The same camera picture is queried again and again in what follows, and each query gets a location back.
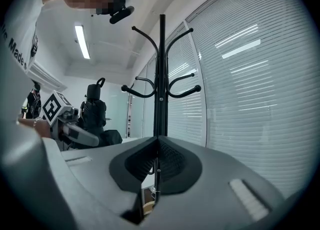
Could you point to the ceiling light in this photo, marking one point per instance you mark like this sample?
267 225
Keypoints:
82 42

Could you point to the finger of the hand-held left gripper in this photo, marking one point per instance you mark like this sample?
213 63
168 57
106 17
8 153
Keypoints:
82 133

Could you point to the white air conditioner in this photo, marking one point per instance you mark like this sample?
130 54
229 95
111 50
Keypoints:
45 77

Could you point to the white desk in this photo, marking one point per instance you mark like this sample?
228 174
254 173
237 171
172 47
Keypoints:
130 140

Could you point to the black metal coat rack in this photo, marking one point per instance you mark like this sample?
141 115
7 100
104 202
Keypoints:
162 73

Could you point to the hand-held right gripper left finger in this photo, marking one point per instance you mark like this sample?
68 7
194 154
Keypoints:
87 186

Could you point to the white window blinds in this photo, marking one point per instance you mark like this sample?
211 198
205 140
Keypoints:
185 113
250 98

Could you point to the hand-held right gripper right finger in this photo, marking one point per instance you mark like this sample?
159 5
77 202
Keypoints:
212 186

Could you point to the person's left forearm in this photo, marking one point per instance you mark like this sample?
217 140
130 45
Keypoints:
37 131

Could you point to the person's white printed shirt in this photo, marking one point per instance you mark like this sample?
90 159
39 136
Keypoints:
15 61

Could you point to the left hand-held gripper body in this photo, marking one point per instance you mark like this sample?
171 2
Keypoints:
53 107

